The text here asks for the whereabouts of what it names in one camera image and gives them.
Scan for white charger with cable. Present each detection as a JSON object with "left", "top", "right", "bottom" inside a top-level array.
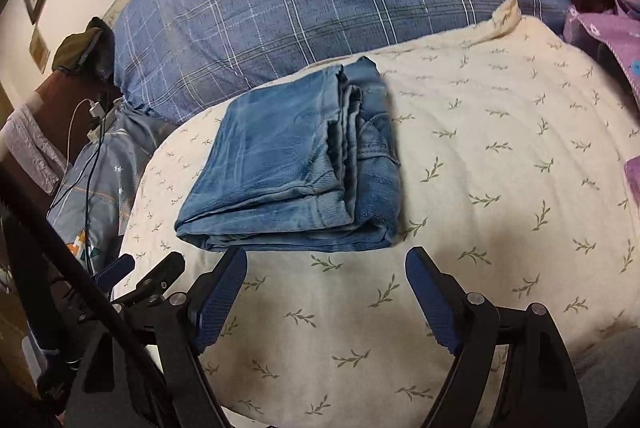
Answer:
[{"left": 65, "top": 98, "right": 106, "bottom": 169}]

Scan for blue denim pants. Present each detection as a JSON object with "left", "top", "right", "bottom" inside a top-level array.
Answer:
[{"left": 175, "top": 56, "right": 403, "bottom": 254}]

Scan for cream leaf-print blanket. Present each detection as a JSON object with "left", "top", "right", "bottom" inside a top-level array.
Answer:
[{"left": 117, "top": 0, "right": 640, "bottom": 428}]

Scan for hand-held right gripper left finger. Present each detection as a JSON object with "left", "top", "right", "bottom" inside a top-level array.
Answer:
[{"left": 65, "top": 247, "right": 248, "bottom": 428}]

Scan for brown wooden headboard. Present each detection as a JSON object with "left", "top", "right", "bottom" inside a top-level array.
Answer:
[{"left": 0, "top": 70, "right": 123, "bottom": 199}]

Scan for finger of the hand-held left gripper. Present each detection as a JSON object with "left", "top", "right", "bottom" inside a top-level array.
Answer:
[
  {"left": 117, "top": 252, "right": 187, "bottom": 306},
  {"left": 94, "top": 254, "right": 136, "bottom": 291}
]

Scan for purple floral garment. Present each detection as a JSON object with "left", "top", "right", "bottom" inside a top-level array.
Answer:
[{"left": 562, "top": 0, "right": 640, "bottom": 109}]

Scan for grey cloth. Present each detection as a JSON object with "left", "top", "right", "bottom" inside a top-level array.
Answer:
[{"left": 570, "top": 325, "right": 640, "bottom": 428}]

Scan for white and black charging cables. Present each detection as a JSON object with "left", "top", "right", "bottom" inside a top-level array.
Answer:
[{"left": 82, "top": 83, "right": 113, "bottom": 269}]

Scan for light blue star-print sheet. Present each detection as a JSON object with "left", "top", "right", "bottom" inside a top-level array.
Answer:
[{"left": 47, "top": 100, "right": 173, "bottom": 269}]

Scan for lavender cloth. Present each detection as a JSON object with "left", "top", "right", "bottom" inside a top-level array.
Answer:
[{"left": 0, "top": 103, "right": 68, "bottom": 195}]

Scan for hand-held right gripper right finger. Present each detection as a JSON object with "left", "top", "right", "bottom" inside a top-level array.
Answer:
[{"left": 405, "top": 247, "right": 588, "bottom": 428}]

